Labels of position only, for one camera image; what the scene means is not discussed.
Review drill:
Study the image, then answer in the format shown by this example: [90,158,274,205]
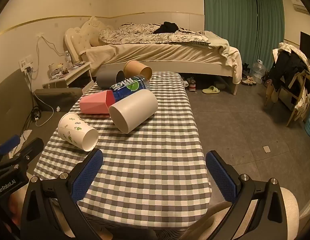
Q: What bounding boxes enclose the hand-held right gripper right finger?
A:
[189,150,288,240]

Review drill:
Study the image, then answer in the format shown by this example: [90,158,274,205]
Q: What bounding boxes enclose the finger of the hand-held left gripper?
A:
[0,137,45,178]
[0,134,21,158]

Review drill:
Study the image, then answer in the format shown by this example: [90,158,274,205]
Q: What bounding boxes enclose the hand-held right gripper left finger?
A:
[20,148,104,240]

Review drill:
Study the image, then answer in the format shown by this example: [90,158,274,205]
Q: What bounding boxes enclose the white leaf-print paper cup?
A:
[57,112,99,152]

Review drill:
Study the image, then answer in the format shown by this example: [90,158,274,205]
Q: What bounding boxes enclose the pink plastic cup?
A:
[79,90,116,116]

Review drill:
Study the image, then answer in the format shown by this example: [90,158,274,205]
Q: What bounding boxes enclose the large white cup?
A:
[108,89,159,134]

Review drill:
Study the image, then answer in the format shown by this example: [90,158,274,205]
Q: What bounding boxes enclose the grey cup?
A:
[96,70,126,89]

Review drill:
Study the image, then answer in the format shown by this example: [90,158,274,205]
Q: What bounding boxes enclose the brown paper cup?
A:
[123,60,153,81]

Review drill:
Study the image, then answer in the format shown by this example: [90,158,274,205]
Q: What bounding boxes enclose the person's left hand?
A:
[8,185,29,230]

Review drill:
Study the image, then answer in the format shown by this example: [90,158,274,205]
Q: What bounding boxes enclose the grey padded panel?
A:
[0,68,36,147]

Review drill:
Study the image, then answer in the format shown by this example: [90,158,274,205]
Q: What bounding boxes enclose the grey checkered tablecloth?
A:
[33,71,212,240]

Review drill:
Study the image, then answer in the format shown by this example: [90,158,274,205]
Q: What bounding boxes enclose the green slipper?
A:
[202,85,221,94]

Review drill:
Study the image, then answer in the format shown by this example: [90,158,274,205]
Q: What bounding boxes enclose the clutter of small items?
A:
[48,62,83,78]

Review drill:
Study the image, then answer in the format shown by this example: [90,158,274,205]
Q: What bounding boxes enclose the white nightstand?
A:
[42,61,93,90]

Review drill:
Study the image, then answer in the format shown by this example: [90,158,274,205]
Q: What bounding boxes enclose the grey red sneaker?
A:
[186,77,197,92]

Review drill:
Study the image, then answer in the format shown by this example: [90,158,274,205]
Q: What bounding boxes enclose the blue plastic bottle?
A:
[110,74,151,102]

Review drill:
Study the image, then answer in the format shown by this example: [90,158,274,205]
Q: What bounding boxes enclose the beige sandals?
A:
[241,76,257,87]

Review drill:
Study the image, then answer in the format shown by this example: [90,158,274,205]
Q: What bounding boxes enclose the clear water bottle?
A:
[63,50,72,69]

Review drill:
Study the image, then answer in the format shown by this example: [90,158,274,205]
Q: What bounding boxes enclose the large clear water jug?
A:
[252,60,266,85]

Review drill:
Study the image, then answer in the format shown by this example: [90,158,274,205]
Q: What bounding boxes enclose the wooden chair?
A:
[264,47,310,128]

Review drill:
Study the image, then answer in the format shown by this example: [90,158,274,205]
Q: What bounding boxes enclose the black jacket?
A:
[268,50,309,92]

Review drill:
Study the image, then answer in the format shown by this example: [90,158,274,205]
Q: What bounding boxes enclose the beige blanket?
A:
[204,30,243,85]

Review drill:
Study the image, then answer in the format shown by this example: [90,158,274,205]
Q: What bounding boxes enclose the cream bed with headboard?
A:
[64,16,243,96]

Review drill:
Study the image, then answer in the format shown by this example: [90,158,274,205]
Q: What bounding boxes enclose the white plaid cloth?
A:
[278,42,309,64]

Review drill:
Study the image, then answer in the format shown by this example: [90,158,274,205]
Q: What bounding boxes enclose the patterned quilt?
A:
[98,23,210,46]

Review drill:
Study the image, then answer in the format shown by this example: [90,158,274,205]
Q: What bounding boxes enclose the black television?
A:
[300,31,310,62]

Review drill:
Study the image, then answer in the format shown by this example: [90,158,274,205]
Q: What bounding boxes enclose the black garment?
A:
[153,21,179,34]

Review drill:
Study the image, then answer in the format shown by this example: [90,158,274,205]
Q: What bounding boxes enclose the green curtain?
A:
[203,0,258,64]
[256,0,286,64]

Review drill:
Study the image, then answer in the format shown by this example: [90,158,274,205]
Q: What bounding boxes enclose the white air conditioner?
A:
[291,0,309,12]

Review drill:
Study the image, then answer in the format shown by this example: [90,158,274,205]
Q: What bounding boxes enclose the white floor cable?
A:
[32,91,54,127]

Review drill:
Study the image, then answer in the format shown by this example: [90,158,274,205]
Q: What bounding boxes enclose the white wall outlet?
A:
[19,54,33,68]

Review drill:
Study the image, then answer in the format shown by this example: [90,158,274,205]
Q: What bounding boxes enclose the white wall cable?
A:
[35,32,66,58]

